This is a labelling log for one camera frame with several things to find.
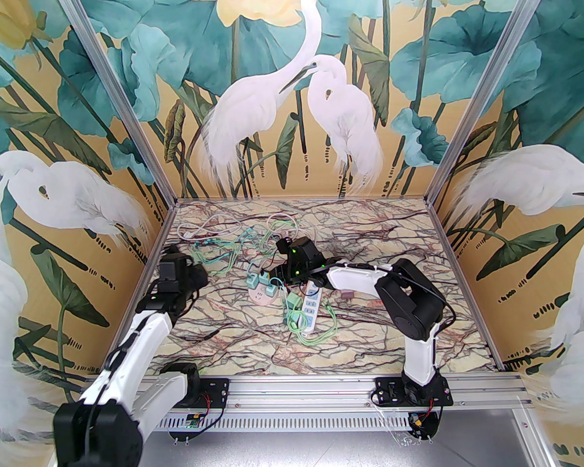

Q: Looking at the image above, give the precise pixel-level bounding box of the pink round socket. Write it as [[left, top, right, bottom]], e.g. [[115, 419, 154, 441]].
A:
[[245, 285, 279, 308]]

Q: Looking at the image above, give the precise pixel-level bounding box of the white power strip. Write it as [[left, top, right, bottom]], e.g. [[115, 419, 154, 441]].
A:
[[298, 282, 323, 335]]

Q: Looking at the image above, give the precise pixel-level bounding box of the perforated metal strip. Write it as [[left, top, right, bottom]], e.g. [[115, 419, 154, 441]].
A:
[[146, 411, 519, 431]]

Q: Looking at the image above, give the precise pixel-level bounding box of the grey metal sheet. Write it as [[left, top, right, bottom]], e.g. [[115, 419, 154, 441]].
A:
[[141, 430, 541, 467]]

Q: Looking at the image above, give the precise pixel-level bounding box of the aluminium table side rail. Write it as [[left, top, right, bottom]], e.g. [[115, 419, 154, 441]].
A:
[[100, 201, 178, 376], [427, 201, 498, 373]]

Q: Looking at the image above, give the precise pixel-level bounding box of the thin white looped cable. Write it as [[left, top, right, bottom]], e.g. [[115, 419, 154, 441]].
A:
[[177, 214, 237, 241]]

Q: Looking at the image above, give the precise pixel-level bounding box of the teal tangled cable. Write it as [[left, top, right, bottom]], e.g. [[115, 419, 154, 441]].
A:
[[194, 228, 255, 277]]

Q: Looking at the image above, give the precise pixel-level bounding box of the aluminium table end rail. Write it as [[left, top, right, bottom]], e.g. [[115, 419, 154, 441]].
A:
[[174, 197, 431, 204]]

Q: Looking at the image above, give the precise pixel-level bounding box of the light green coiled cable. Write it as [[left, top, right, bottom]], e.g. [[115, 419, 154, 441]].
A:
[[285, 300, 340, 347]]

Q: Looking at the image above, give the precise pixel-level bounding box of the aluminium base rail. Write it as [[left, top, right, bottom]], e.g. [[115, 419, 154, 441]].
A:
[[75, 375, 538, 410]]

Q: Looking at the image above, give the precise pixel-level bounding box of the aluminium frame post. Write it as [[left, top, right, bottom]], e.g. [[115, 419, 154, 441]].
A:
[[46, 0, 178, 205], [424, 0, 560, 208]]

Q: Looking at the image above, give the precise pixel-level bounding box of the black bracket yellow connector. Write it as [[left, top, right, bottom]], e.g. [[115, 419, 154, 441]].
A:
[[408, 411, 439, 441]]

